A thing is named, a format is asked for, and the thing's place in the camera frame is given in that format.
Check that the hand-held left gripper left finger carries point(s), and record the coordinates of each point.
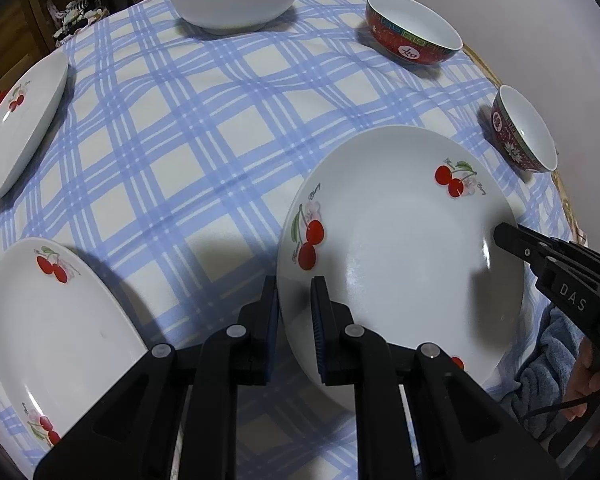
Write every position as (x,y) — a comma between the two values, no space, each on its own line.
(271,332)

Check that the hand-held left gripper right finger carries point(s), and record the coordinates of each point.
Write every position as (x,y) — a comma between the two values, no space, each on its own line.
(319,332)

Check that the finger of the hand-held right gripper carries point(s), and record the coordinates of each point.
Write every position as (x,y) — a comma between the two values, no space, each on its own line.
(515,242)

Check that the white cherry print plate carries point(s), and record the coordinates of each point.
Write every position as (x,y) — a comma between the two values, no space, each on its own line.
(405,240)
(55,335)
(15,135)

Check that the large white bowl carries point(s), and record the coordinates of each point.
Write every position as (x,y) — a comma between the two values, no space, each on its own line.
(230,5)

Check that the person's right hand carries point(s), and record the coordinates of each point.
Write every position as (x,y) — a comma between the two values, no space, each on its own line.
(597,375)

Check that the blue terry cloth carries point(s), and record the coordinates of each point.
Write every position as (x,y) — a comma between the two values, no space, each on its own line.
(545,370)

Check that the small red patterned bowl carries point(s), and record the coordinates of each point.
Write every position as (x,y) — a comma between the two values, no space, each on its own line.
(525,125)

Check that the blue plaid blanket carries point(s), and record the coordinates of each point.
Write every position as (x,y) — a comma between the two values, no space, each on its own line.
(180,160)

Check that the large red patterned bowl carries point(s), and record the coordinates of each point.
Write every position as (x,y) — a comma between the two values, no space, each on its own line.
(410,22)

